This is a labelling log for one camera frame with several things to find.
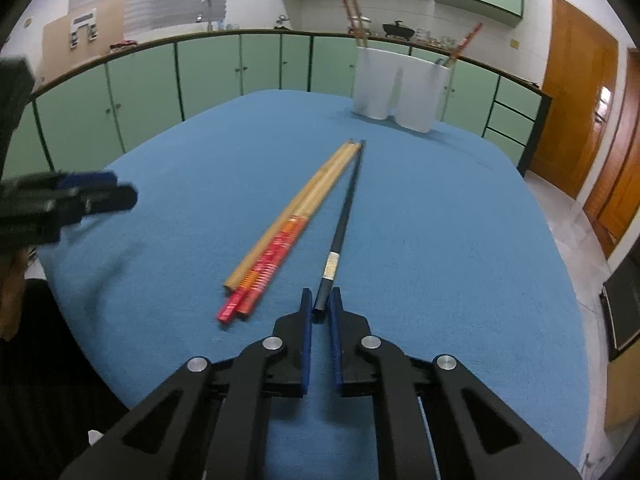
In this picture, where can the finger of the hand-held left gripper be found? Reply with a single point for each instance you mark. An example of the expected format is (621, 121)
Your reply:
(107, 199)
(90, 180)

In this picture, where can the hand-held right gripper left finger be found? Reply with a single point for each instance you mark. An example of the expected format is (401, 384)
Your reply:
(306, 350)

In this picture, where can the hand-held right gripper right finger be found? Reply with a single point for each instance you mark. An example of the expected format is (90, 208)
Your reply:
(336, 350)

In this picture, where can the black chopstick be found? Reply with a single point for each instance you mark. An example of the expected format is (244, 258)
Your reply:
(342, 225)

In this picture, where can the plain tan chopstick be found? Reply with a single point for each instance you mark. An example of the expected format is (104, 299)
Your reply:
(285, 212)

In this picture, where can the white plastic utensil holder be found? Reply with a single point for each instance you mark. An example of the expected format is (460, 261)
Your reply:
(400, 90)

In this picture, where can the person's left forearm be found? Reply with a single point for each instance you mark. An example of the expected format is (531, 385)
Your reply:
(12, 292)

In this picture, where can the pink cloth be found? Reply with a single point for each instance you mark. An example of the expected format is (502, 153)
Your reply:
(122, 44)

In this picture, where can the blue covered table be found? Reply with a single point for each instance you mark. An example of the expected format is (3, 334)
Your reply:
(425, 240)

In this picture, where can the wooden board with clamps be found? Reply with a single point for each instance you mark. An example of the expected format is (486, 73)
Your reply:
(57, 40)

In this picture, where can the green base cabinets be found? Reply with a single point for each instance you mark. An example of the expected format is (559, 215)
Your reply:
(210, 80)

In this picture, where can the person's black pants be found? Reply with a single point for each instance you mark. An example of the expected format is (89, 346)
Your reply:
(45, 400)

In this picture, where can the metal sink faucet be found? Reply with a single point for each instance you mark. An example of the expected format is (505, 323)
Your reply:
(207, 12)

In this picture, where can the small kitchen appliance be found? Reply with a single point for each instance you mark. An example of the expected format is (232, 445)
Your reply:
(282, 22)

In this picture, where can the cardboard box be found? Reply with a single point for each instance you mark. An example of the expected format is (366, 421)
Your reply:
(622, 395)

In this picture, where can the black glass cabinet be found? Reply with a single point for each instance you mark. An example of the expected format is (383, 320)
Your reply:
(625, 310)

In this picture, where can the cluster of glass jars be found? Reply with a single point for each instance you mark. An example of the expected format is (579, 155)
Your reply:
(432, 39)

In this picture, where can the black wok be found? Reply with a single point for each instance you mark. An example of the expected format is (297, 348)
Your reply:
(398, 30)

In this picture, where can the wooden door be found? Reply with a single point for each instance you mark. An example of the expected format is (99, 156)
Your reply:
(570, 100)
(617, 180)

